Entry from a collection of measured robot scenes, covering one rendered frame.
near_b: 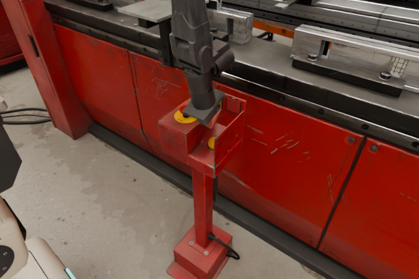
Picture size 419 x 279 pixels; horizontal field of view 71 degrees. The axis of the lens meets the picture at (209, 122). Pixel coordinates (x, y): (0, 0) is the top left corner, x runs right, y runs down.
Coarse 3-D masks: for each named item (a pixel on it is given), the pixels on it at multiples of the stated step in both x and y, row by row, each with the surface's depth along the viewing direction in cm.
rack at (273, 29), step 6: (258, 24) 276; (264, 24) 272; (270, 24) 270; (264, 30) 274; (270, 30) 270; (276, 30) 266; (282, 30) 262; (288, 30) 258; (258, 36) 309; (270, 36) 330; (288, 36) 261; (330, 42) 238
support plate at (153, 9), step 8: (152, 0) 103; (208, 0) 104; (120, 8) 96; (128, 8) 96; (136, 8) 96; (144, 8) 96; (152, 8) 96; (160, 8) 96; (168, 8) 96; (136, 16) 92; (144, 16) 90; (152, 16) 89; (160, 16) 89; (168, 16) 91
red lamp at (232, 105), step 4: (228, 100) 84; (232, 100) 84; (236, 100) 83; (228, 104) 85; (232, 104) 84; (236, 104) 83; (240, 104) 83; (228, 108) 86; (232, 108) 85; (236, 108) 84; (236, 112) 85
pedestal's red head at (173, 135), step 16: (160, 128) 85; (176, 128) 81; (192, 128) 81; (208, 128) 88; (224, 128) 86; (240, 128) 86; (176, 144) 84; (192, 144) 84; (224, 144) 80; (240, 144) 90; (192, 160) 84; (208, 160) 82; (224, 160) 84
